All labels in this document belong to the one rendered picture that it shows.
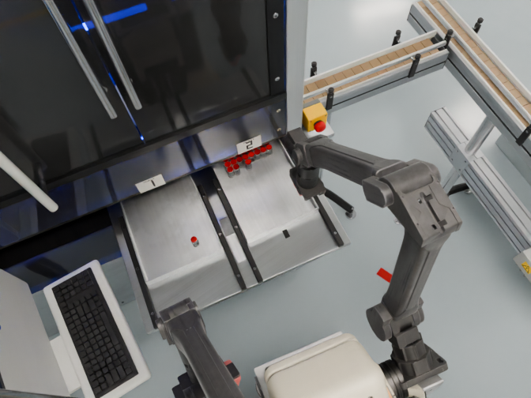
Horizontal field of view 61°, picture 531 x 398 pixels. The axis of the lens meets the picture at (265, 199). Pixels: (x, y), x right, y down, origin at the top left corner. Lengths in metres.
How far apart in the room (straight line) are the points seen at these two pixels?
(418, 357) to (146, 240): 0.92
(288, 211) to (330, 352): 0.69
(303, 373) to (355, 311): 1.44
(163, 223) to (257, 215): 0.32
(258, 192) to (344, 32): 1.95
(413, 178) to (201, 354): 0.46
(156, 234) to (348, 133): 1.56
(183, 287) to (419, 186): 0.91
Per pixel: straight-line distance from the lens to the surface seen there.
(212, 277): 1.46
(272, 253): 1.47
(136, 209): 1.61
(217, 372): 0.77
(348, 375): 0.90
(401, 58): 1.83
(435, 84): 3.11
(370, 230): 2.49
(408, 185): 0.76
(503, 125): 1.87
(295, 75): 1.33
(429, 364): 1.10
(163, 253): 1.52
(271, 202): 1.54
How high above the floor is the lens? 2.27
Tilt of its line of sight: 64 degrees down
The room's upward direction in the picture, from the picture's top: 5 degrees counter-clockwise
